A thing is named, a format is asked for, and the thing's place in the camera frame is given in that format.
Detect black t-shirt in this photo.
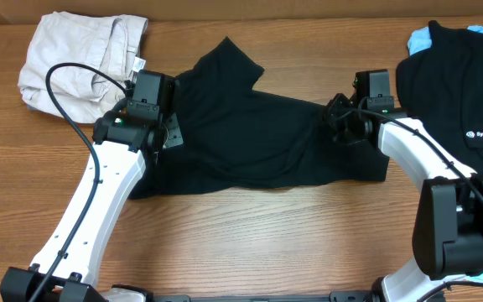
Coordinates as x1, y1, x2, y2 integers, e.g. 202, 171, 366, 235
130, 38, 389, 200

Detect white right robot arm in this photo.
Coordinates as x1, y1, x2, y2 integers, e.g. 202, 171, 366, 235
323, 94, 483, 301

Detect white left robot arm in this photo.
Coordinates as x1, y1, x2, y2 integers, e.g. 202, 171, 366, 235
0, 111, 181, 302

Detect beige folded trousers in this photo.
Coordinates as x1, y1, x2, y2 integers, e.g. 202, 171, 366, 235
18, 12, 148, 123

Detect light blue garment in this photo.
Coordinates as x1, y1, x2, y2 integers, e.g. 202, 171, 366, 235
407, 25, 483, 294

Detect black garment with logo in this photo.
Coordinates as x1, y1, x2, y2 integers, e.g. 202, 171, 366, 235
395, 19, 483, 185

